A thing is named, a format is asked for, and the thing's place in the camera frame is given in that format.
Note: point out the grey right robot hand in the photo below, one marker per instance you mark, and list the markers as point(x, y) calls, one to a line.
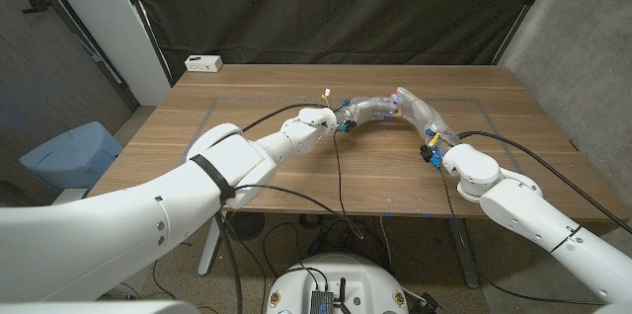
point(427, 117)

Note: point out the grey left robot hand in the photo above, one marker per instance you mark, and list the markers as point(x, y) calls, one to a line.
point(365, 108)

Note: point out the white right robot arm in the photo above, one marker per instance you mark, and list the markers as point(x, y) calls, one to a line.
point(533, 205)

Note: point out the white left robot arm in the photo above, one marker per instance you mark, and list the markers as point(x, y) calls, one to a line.
point(173, 215)

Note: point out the black backdrop curtain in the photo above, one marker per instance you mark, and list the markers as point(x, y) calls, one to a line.
point(336, 8)

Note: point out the black backdrop stand pole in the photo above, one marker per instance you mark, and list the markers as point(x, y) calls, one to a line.
point(523, 8)
point(143, 18)

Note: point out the grey table leg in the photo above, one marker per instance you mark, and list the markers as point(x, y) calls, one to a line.
point(464, 259)

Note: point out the white power strip box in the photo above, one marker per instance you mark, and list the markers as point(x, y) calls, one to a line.
point(203, 63)

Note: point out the black floor fan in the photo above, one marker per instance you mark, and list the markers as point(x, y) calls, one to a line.
point(244, 225)

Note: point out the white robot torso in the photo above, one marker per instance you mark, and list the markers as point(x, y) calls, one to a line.
point(355, 279)

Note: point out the grey ribbed torso module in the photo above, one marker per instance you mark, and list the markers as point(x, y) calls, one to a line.
point(321, 301)

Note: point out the white table leg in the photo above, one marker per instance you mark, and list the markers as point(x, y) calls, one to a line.
point(207, 255)

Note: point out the white pillar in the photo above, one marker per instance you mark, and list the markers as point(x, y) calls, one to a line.
point(108, 23)

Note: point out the blue plastic bin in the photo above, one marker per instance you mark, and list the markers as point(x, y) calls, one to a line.
point(74, 156)

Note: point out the dark grey door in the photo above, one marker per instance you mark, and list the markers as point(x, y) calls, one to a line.
point(49, 67)

